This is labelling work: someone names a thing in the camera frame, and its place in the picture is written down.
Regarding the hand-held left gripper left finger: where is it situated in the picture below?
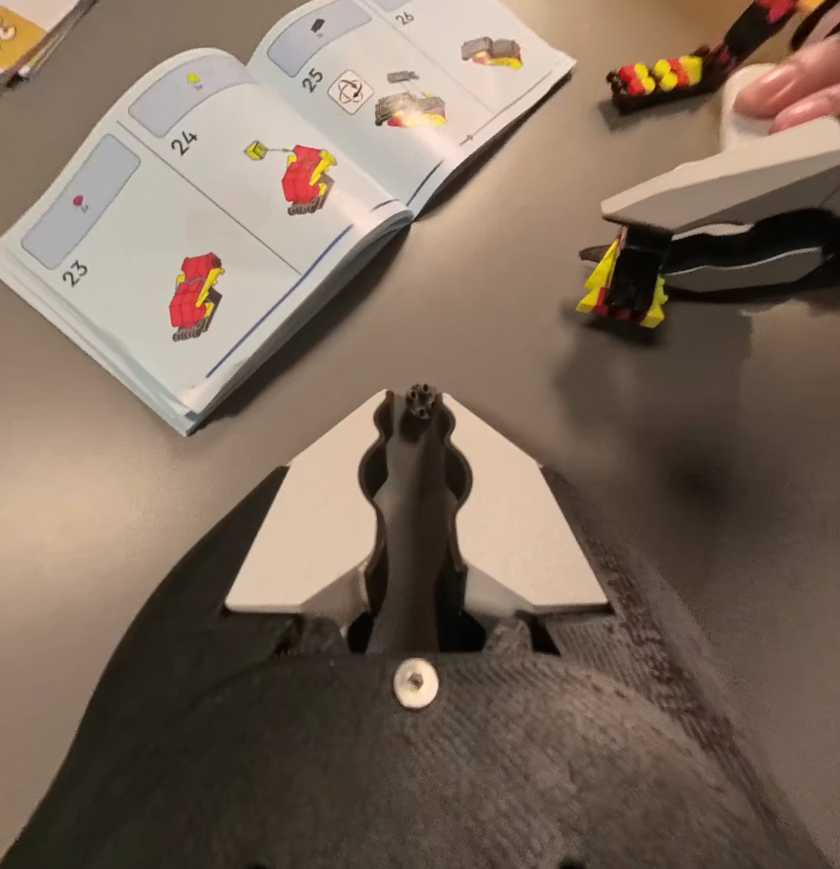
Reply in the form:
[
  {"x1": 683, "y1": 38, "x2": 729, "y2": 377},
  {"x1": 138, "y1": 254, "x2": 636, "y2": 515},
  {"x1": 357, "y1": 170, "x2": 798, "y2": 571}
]
[{"x1": 224, "y1": 389, "x2": 395, "y2": 615}]

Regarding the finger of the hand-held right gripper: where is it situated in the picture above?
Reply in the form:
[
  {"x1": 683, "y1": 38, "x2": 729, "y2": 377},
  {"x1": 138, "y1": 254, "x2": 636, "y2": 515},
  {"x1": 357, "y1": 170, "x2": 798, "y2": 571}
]
[
  {"x1": 600, "y1": 115, "x2": 840, "y2": 239},
  {"x1": 663, "y1": 244, "x2": 828, "y2": 298}
]

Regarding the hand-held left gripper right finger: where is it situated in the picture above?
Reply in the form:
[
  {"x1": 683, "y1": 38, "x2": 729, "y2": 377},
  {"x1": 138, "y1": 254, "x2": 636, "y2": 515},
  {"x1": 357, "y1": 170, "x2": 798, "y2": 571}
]
[{"x1": 443, "y1": 390, "x2": 611, "y2": 615}]

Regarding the long black red lego tail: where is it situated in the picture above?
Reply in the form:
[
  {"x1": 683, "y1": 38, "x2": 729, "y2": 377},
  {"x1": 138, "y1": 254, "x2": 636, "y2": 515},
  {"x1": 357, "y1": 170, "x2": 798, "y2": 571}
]
[{"x1": 606, "y1": 0, "x2": 828, "y2": 113}]

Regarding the red yellow lego model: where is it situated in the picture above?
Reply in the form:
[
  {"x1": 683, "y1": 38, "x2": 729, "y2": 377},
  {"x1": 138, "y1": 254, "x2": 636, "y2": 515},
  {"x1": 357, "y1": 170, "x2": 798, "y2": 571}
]
[{"x1": 575, "y1": 227, "x2": 668, "y2": 330}]

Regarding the person's right hand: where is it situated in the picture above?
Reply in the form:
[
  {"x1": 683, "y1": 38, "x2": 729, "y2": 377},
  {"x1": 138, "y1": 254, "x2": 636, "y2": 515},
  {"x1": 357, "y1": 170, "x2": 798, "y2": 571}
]
[{"x1": 732, "y1": 30, "x2": 840, "y2": 137}]

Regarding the open instruction booklet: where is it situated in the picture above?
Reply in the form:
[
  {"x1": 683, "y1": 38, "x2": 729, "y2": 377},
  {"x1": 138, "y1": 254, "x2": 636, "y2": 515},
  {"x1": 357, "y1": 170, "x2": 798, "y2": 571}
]
[{"x1": 0, "y1": 0, "x2": 577, "y2": 437}]

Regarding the closed instruction booklet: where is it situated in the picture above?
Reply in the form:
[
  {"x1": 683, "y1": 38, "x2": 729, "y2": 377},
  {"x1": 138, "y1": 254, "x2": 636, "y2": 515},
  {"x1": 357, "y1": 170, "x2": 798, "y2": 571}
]
[{"x1": 0, "y1": 0, "x2": 98, "y2": 89}]

